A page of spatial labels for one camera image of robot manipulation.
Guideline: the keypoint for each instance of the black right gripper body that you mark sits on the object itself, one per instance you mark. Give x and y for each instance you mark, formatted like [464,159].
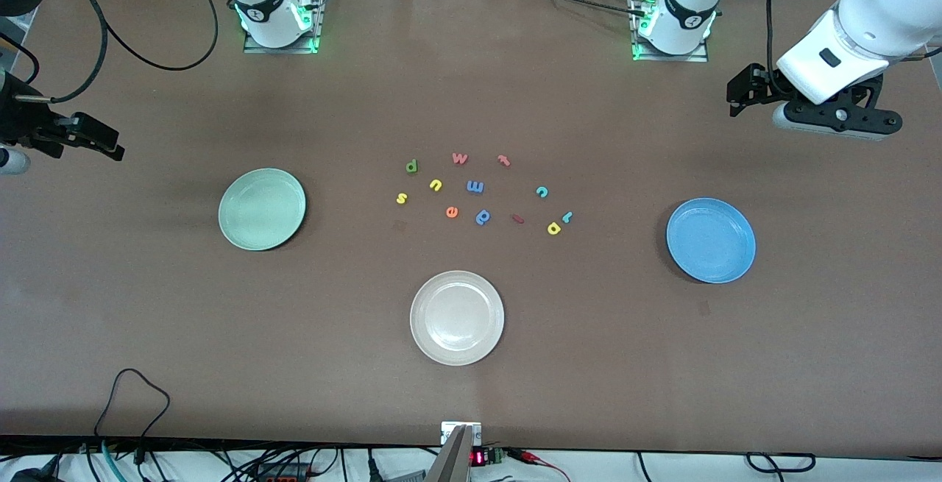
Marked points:
[20,120]

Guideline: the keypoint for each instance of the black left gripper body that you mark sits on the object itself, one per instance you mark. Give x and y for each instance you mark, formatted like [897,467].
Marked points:
[758,84]

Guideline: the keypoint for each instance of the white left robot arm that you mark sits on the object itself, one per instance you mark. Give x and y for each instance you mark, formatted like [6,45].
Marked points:
[883,18]

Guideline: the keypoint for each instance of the blue plate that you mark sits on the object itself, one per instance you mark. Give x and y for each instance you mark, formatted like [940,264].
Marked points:
[710,240]

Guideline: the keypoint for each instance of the green plate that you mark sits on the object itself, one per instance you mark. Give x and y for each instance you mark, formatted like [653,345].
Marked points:
[261,210]

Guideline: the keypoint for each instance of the blue letter m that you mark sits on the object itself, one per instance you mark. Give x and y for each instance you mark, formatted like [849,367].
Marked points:
[475,187]

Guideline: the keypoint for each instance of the blue letter a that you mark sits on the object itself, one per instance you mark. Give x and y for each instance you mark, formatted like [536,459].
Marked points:
[483,217]

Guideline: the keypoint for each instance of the pink letter w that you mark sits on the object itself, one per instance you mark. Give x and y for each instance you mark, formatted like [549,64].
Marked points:
[459,158]

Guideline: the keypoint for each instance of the white plate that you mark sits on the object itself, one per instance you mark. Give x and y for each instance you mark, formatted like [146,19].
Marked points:
[457,318]

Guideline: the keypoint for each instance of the green terminal block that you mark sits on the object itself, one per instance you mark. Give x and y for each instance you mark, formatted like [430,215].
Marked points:
[497,455]

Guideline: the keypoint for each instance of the red LED display module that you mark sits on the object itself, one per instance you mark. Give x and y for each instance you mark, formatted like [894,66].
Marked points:
[478,458]

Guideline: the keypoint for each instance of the grey metal bar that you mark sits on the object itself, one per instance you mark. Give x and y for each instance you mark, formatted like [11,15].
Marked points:
[452,460]

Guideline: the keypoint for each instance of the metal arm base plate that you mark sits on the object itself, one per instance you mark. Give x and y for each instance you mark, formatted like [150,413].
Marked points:
[257,48]
[684,58]

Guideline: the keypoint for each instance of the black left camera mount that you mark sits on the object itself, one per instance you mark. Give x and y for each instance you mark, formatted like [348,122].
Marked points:
[846,110]

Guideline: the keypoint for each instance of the white camera bracket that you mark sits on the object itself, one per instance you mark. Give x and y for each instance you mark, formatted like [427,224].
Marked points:
[475,432]

